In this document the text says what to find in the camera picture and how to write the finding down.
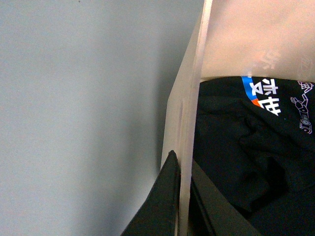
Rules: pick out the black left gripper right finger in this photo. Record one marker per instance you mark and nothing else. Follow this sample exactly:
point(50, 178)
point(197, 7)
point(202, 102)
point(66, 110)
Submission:
point(210, 212)

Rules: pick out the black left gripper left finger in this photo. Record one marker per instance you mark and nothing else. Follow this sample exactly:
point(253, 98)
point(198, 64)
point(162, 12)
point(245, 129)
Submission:
point(157, 215)

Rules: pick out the beige plastic laundry hamper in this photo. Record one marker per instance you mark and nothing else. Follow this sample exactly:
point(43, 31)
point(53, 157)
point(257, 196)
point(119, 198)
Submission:
point(271, 38)

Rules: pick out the black printed t-shirt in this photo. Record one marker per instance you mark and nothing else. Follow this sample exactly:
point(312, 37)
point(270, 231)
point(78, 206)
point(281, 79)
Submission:
point(255, 140)

